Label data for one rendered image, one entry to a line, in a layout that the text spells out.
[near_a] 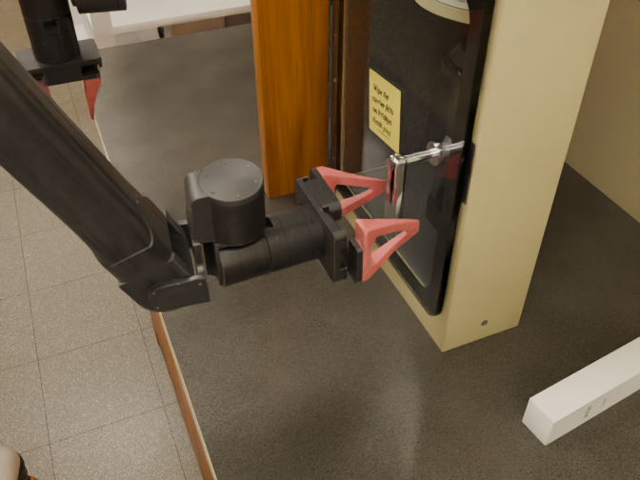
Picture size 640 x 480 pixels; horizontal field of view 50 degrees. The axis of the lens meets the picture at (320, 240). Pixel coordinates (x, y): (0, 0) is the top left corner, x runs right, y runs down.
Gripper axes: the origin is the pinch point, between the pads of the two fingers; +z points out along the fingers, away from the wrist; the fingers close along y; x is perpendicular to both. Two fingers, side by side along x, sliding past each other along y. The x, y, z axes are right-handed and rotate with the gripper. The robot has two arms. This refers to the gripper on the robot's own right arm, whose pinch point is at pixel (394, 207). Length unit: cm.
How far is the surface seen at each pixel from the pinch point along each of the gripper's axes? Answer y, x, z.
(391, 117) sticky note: 9.2, -4.7, 4.2
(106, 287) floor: 125, 114, -34
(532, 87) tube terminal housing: -5.4, -14.3, 10.4
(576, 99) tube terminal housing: -5.4, -11.6, 16.0
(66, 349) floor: 103, 113, -50
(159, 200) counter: 38.0, 19.8, -19.8
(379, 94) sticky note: 12.4, -5.9, 4.3
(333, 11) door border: 25.5, -10.6, 4.4
